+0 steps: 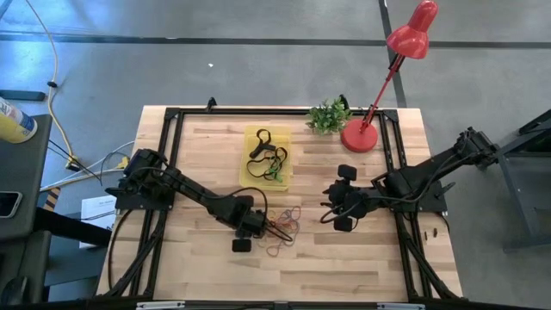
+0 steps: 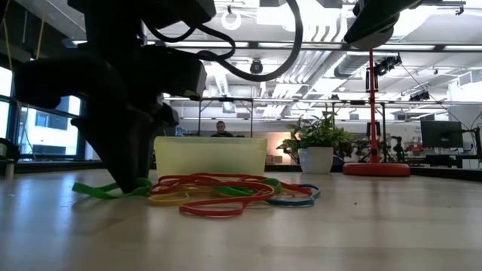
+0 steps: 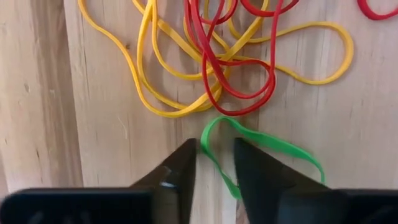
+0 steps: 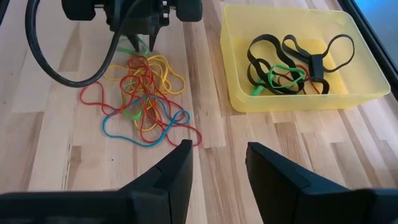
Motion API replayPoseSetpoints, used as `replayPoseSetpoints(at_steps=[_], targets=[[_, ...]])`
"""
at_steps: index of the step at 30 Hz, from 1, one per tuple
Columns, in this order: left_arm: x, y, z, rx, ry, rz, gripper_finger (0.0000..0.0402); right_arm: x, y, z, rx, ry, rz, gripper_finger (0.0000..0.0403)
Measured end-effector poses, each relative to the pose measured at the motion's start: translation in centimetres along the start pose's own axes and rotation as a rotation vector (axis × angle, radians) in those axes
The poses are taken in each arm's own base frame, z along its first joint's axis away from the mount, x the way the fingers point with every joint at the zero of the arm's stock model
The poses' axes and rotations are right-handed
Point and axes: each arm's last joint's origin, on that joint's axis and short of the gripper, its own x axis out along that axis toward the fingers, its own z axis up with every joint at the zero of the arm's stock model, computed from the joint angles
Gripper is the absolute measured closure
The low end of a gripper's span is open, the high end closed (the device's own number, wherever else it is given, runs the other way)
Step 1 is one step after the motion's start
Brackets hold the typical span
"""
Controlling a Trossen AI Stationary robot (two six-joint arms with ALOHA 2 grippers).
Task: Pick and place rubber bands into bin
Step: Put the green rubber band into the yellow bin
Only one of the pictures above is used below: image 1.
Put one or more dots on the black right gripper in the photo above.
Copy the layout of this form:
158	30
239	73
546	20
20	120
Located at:
344	198

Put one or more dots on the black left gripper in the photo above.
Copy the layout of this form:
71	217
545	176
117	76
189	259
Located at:
251	221

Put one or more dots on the wide green rubber band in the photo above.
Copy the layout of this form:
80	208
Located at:
277	176

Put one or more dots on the wide black rubber band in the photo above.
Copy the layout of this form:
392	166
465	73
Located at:
249	170
263	150
284	151

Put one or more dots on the thin green rubber band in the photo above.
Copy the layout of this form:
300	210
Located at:
271	163

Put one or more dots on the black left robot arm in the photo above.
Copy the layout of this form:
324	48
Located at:
193	189

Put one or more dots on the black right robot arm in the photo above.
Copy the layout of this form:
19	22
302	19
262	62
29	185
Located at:
443	161

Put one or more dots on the yellow translucent plastic bin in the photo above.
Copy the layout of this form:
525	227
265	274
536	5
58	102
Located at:
286	131

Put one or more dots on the red desk lamp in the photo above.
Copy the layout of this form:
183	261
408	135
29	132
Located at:
359	135

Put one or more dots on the small green potted plant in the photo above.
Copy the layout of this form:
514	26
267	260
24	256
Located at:
329	117

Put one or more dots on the small black clamp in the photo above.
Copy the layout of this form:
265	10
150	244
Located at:
343	101
211	102

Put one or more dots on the white paper sheet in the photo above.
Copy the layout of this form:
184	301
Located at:
97	204

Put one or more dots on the grey metal table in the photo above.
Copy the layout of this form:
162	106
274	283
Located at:
525	181

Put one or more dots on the black furniture beam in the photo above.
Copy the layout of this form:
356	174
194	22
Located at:
64	224

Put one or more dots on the dark grey side table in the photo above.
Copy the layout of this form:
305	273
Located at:
26	172

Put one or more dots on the black smartphone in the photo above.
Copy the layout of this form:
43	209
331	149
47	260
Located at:
8	204

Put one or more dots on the yellow wipes canister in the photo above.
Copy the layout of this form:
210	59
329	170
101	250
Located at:
17	127

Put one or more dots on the black flat bar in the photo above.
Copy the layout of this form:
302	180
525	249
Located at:
21	95

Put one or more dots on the black metal table frame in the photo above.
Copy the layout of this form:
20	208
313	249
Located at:
280	111

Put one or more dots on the silver metal bracket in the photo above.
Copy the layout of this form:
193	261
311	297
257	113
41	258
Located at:
400	306
159	305

